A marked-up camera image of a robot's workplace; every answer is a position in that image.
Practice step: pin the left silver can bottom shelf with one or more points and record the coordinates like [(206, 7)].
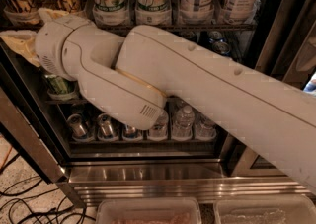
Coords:
[(78, 126)]

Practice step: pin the left water bottle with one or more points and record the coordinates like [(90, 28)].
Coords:
[(159, 129)]

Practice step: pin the clear plastic bin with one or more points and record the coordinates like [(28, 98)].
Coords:
[(168, 210), (269, 209)]

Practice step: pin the middle water bottle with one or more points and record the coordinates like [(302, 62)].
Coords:
[(183, 121)]

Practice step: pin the middle wire shelf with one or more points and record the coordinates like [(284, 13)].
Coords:
[(83, 101)]

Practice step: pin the right silver can bottom shelf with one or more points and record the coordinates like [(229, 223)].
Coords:
[(129, 131)]

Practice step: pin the second row right pepsi can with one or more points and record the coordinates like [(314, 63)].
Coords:
[(222, 48)]

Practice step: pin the right water bottle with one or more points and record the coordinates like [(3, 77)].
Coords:
[(205, 127)]

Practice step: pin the left clear plastic bin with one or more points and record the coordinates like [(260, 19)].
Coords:
[(168, 210)]

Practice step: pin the right clear plastic bin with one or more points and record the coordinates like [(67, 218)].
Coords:
[(269, 209)]

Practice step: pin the silver can shelf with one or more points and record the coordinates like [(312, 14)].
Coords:
[(78, 126), (129, 131), (106, 127)]

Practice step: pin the water bottle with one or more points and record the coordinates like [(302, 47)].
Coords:
[(183, 121), (159, 129), (205, 127)]

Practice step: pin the front left green can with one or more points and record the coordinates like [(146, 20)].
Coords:
[(58, 85)]

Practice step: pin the middle silver can bottom shelf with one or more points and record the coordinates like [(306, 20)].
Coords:
[(106, 127)]

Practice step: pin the top wire shelf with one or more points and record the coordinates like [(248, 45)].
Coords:
[(170, 28)]

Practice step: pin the wire shelf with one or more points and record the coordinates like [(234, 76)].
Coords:
[(170, 28), (83, 101)]

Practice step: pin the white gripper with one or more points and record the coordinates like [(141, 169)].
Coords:
[(49, 45)]

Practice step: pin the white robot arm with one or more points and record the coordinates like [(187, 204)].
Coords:
[(130, 78)]

